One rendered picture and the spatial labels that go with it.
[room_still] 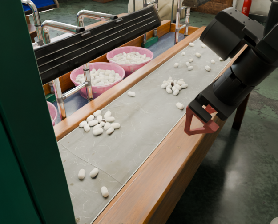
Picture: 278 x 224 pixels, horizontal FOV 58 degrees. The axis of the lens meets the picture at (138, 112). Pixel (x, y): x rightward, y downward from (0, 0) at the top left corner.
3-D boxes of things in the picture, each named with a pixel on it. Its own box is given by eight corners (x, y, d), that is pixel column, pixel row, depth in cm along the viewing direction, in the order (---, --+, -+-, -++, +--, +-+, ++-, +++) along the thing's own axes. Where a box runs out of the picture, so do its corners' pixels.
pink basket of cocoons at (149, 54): (160, 67, 151) (161, 52, 145) (136, 85, 132) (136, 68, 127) (125, 57, 162) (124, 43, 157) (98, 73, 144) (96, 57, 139)
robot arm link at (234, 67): (280, 66, 36) (289, 54, 40) (243, 36, 38) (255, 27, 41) (248, 95, 41) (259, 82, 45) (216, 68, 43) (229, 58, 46)
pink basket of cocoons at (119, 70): (130, 80, 137) (130, 64, 131) (117, 106, 115) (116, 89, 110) (84, 76, 141) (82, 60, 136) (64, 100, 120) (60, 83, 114)
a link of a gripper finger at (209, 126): (168, 126, 51) (192, 98, 44) (186, 110, 55) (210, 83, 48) (193, 150, 49) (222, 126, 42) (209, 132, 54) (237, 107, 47)
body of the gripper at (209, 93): (194, 99, 46) (218, 71, 40) (218, 78, 52) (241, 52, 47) (221, 123, 45) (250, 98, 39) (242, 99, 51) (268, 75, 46)
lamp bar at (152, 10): (161, 26, 96) (163, 6, 92) (21, 97, 53) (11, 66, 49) (144, 22, 99) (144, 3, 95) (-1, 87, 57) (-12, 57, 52)
